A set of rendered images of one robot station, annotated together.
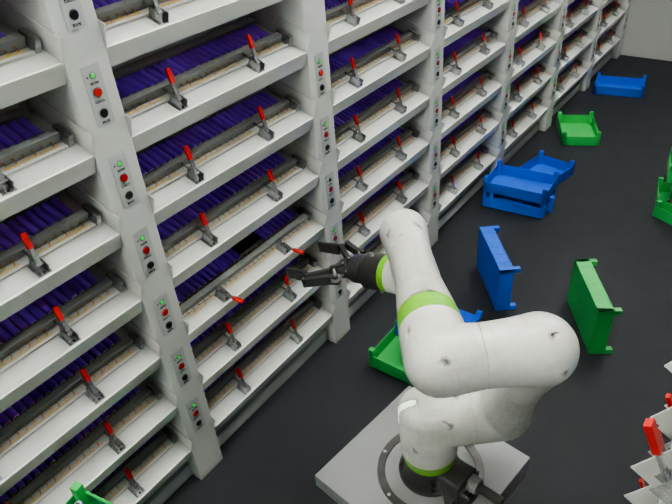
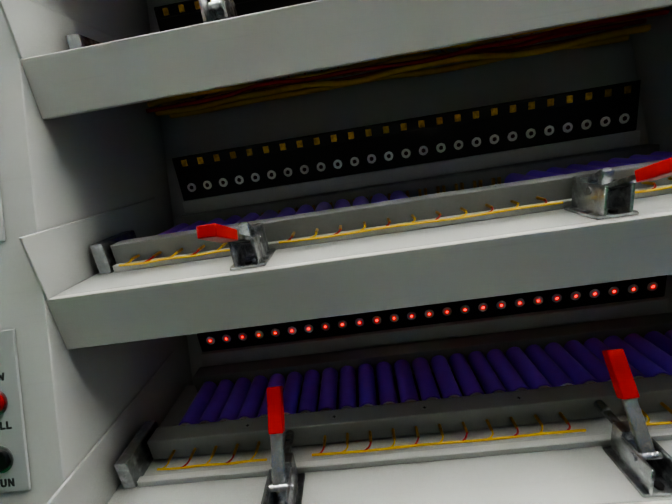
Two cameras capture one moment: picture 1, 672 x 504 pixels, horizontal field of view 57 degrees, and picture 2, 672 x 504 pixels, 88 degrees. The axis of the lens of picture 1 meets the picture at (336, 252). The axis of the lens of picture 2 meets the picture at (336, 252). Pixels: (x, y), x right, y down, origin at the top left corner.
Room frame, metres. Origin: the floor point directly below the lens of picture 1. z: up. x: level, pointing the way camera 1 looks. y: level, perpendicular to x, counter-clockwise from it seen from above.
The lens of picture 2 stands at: (1.27, 0.06, 0.53)
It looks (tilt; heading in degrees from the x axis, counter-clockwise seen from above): 2 degrees up; 56
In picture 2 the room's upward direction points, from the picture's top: 8 degrees counter-clockwise
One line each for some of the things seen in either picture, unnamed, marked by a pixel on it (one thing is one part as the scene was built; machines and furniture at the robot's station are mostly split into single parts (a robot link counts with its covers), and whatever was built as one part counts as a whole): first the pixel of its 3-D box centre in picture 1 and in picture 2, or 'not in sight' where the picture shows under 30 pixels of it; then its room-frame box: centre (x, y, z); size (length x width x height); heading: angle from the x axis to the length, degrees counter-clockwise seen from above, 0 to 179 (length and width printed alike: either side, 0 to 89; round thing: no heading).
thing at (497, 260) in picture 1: (497, 267); not in sight; (1.96, -0.64, 0.10); 0.30 x 0.08 x 0.20; 1
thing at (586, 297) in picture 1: (592, 305); not in sight; (1.69, -0.92, 0.10); 0.30 x 0.08 x 0.20; 175
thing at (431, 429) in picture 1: (433, 427); not in sight; (0.90, -0.19, 0.49); 0.16 x 0.13 x 0.19; 90
